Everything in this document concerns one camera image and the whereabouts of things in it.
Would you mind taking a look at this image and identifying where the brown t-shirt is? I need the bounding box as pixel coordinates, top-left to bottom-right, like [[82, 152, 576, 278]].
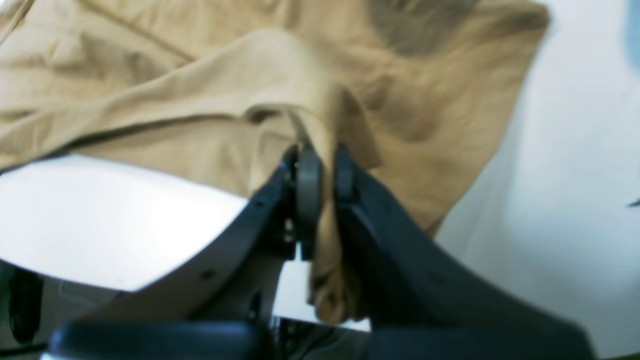
[[0, 0, 551, 323]]

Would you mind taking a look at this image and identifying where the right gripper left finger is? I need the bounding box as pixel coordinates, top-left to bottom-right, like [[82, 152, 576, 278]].
[[42, 145, 323, 360]]

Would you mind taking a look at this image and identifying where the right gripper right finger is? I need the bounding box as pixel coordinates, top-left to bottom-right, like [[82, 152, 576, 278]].
[[334, 145, 595, 360]]

